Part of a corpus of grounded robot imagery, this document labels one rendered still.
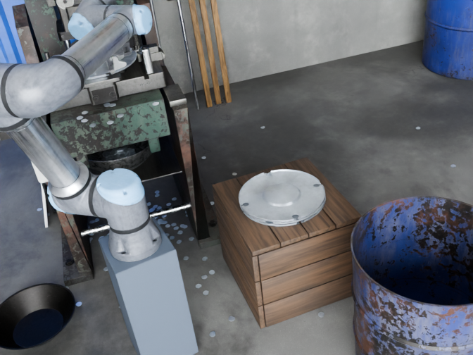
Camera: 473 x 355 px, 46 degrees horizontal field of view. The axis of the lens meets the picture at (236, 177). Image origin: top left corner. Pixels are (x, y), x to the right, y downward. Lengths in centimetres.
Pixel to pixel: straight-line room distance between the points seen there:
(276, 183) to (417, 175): 89
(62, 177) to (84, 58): 34
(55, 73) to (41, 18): 105
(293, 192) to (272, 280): 30
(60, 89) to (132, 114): 77
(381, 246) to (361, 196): 76
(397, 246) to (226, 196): 59
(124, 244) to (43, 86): 54
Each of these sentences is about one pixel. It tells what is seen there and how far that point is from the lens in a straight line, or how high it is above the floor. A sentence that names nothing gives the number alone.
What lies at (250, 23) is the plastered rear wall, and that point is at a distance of 348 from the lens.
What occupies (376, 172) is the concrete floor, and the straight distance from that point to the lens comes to 262.
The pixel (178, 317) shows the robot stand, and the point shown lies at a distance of 175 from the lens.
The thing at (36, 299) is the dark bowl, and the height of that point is 3.
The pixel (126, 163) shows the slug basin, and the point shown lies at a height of 38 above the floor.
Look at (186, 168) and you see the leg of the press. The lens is 204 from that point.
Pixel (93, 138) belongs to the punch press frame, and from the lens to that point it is 200.
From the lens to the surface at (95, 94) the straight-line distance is 199.
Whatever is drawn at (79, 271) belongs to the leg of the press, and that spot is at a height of 4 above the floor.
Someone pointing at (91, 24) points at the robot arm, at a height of 103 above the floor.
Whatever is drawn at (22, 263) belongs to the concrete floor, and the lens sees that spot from 246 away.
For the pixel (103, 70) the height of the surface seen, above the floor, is 78.
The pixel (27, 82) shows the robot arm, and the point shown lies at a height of 105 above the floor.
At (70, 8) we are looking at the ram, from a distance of 196.
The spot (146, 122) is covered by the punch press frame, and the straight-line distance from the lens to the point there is 199.
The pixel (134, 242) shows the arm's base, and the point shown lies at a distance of 155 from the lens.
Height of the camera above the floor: 147
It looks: 34 degrees down
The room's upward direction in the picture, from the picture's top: 7 degrees counter-clockwise
